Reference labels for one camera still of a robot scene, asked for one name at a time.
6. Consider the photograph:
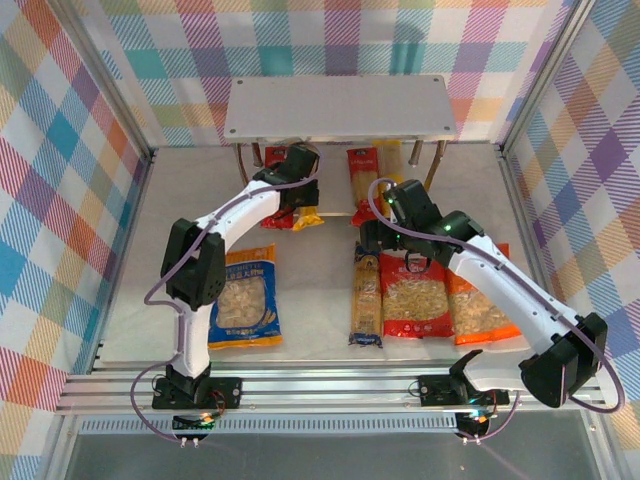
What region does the red macaroni bag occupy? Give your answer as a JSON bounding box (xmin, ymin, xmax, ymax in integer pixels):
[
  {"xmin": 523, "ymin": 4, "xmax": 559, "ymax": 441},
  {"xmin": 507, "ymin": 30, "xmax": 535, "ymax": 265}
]
[{"xmin": 378, "ymin": 251, "xmax": 454, "ymax": 339}]

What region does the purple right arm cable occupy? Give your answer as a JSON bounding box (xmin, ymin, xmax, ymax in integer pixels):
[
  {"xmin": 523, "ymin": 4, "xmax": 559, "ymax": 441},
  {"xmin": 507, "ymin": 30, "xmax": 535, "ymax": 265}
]
[{"xmin": 368, "ymin": 177, "xmax": 627, "ymax": 442}]

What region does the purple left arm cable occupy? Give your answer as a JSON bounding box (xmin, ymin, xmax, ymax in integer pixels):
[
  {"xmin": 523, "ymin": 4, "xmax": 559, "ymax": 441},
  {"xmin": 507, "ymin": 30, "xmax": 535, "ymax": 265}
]
[{"xmin": 130, "ymin": 142, "xmax": 329, "ymax": 444}]

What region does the blue orecchiette pasta bag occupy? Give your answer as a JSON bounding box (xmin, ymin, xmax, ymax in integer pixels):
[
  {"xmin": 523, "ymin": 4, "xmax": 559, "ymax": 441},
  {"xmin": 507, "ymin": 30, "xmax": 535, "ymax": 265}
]
[{"xmin": 207, "ymin": 243, "xmax": 284, "ymax": 351}]

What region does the grey two-tier metal shelf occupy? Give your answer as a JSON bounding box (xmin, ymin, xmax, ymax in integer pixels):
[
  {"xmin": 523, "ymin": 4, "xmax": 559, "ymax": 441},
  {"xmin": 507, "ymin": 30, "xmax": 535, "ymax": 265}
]
[{"xmin": 223, "ymin": 74, "xmax": 457, "ymax": 219}]

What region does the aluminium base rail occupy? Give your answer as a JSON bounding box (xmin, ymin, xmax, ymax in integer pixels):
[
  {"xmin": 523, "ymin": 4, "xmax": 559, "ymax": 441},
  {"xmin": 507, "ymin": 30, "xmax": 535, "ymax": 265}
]
[{"xmin": 54, "ymin": 357, "xmax": 606, "ymax": 417}]

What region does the perforated metal cable tray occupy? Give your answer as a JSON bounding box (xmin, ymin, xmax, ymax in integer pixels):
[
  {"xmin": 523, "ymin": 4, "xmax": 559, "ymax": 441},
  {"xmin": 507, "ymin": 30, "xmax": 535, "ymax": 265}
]
[{"xmin": 79, "ymin": 417, "xmax": 464, "ymax": 436}]

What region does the aluminium corner post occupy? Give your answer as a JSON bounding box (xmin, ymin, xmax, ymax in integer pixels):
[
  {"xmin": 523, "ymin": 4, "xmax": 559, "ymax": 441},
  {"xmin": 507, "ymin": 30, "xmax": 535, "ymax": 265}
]
[
  {"xmin": 47, "ymin": 0, "xmax": 154, "ymax": 159},
  {"xmin": 497, "ymin": 0, "xmax": 599, "ymax": 159}
]

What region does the small circuit board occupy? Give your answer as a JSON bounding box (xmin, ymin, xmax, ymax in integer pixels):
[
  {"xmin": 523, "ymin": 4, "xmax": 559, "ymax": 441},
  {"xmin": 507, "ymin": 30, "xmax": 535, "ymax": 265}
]
[
  {"xmin": 172, "ymin": 412, "xmax": 219, "ymax": 434},
  {"xmin": 457, "ymin": 410, "xmax": 492, "ymax": 436}
]

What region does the yellow spaghetti box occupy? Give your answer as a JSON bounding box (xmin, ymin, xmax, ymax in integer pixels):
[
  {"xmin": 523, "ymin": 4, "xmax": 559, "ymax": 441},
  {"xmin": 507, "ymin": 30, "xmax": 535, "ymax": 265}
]
[{"xmin": 372, "ymin": 139, "xmax": 405, "ymax": 194}]

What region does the dark blue spaghetti bag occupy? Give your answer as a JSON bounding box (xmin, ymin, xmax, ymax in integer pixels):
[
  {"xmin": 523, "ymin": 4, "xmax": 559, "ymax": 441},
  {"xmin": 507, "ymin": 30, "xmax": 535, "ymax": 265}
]
[{"xmin": 348, "ymin": 242, "xmax": 385, "ymax": 349}]

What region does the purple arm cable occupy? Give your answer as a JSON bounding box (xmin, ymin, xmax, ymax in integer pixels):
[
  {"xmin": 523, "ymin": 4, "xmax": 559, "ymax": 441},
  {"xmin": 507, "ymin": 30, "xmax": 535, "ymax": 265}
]
[
  {"xmin": 130, "ymin": 142, "xmax": 329, "ymax": 444},
  {"xmin": 368, "ymin": 177, "xmax": 627, "ymax": 442}
]

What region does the orange pasta bag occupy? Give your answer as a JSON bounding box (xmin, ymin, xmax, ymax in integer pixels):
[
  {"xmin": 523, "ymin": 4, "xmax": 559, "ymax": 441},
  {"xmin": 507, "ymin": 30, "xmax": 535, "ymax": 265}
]
[{"xmin": 444, "ymin": 243, "xmax": 524, "ymax": 346}]

